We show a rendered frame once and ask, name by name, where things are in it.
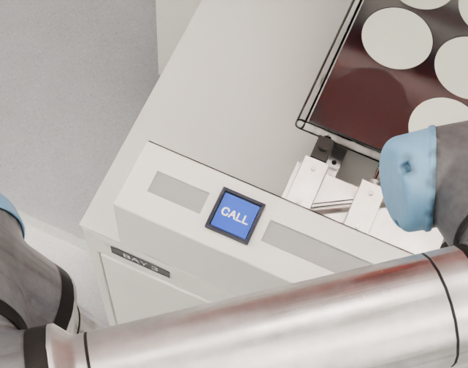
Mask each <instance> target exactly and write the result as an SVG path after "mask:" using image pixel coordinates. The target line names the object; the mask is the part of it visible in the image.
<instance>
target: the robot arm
mask: <svg viewBox="0 0 468 368"><path fill-rule="evenodd" d="M379 174H380V186H381V190H382V194H383V199H384V202H385V205H386V208H387V210H388V213H389V215H390V216H391V219H392V220H393V222H394V223H395V224H396V225H397V226H398V227H399V228H401V229H403V230H404V231H407V232H413V231H422V230H424V231H425V232H428V231H431V229H433V228H437V229H438V230H439V232H440V233H441V235H442V237H443V240H442V244H441V246H440V249H436V250H431V251H428V252H424V253H419V254H415V255H411V256H406V257H403V258H397V259H394V260H390V261H384V262H381V263H378V264H372V265H369V266H365V267H359V268H356V269H350V270H347V271H344V272H338V273H334V274H331V275H325V276H322V277H317V278H313V279H309V280H304V281H300V282H297V283H292V284H288V285H282V286H279V287H275V288H270V289H267V290H263V291H257V292H254V293H250V294H245V295H241V296H235V297H232V298H229V299H223V300H220V301H216V302H210V303H207V304H201V305H198V306H195V307H189V308H185V309H182V310H176V311H173V312H170V313H164V314H160V315H155V316H151V317H148V318H143V319H139V320H135V321H130V322H126V323H121V324H118V325H114V326H111V325H109V324H108V323H106V322H105V321H103V320H102V319H100V318H99V317H97V316H96V315H94V314H93V313H92V312H90V311H89V310H87V309H85V308H84V307H83V306H81V305H80V304H78V303H77V290H76V286H75V284H74V281H73V279H72V277H71V275H70V274H69V273H68V272H66V271H65V270H64V269H62V268H61V267H59V266H58V265H57V264H55V263H53V262H52V261H51V260H50V259H48V258H46V257H45V256H43V255H42V254H41V253H39V252H38V251H37V250H35V249H33V248H32V247H31V246H30V245H28V244H27V243H26V241H25V240H24V239H25V226H24V224H23V221H22V219H21V218H20V216H19V214H18V211H17V210H16V208H15V207H14V205H13V204H12V202H11V201H10V200H9V199H8V198H6V197H5V196H4V195H2V194H1V193H0V368H449V367H454V366H458V365H461V364H466V363H468V120H466V121H462V122H458V123H450V124H446V125H442V126H435V125H430V126H429V127H428V128H427V129H421V130H418V131H414V132H410V133H407V134H402V135H399V136H395V137H392V138H391V139H389V140H388V141H387V143H385V145H384V146H383V149H382V151H381V154H380V165H379Z"/></svg>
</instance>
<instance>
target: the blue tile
mask: <svg viewBox="0 0 468 368"><path fill-rule="evenodd" d="M259 210H260V207H259V206H257V205H254V204H252V203H250V202H247V201H245V200H243V199H240V198H238V197H236V196H233V195H231V194H230V193H225V194H224V196H223V198H222V200H221V202H220V205H219V207H218V209H217V211H216V213H215V215H214V217H213V219H212V221H211V223H210V225H212V226H215V227H217V228H219V229H222V230H224V231H227V232H228V233H230V234H233V235H235V236H237V237H240V238H242V239H245V240H246V239H247V236H248V234H249V232H250V230H251V228H252V225H253V223H254V221H255V219H256V216H257V214H258V212H259Z"/></svg>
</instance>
